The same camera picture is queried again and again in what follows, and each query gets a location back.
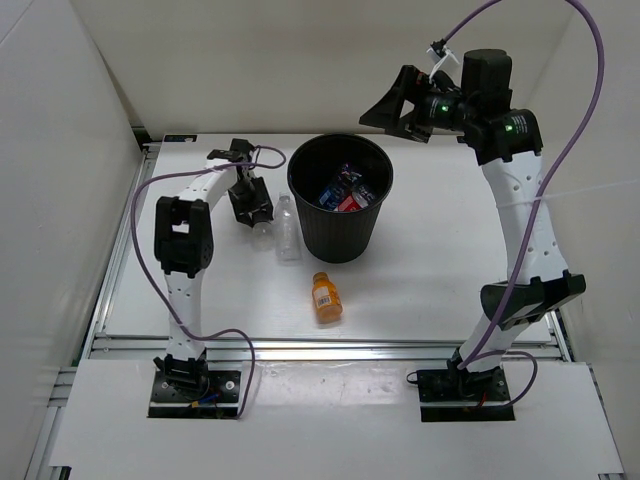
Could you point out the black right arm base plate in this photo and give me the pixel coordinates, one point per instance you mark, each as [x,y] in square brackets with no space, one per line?
[452,396]

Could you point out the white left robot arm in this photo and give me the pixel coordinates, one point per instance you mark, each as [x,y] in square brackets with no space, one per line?
[184,248]

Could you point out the clear bottle red cap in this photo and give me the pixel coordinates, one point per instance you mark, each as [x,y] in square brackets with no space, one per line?
[360,197]

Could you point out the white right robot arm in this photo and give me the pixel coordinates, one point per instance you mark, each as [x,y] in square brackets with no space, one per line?
[508,148]

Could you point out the clear bottle blue label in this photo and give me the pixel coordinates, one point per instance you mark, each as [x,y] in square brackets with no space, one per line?
[341,184]

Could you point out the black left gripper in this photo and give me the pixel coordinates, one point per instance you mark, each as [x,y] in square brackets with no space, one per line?
[259,202]

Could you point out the clear bottle black label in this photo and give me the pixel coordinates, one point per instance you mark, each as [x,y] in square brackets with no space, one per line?
[262,236]

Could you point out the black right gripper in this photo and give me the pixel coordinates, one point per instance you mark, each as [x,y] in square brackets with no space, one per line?
[414,87]

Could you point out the orange juice bottle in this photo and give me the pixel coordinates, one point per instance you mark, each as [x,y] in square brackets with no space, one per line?
[327,303]

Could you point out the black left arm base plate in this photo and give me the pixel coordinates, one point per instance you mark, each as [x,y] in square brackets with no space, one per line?
[218,398]

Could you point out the clear plastic bottle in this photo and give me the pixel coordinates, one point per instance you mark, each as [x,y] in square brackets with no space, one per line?
[286,229]

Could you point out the black plastic waste bin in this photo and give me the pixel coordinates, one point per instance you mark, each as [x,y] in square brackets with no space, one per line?
[331,236]

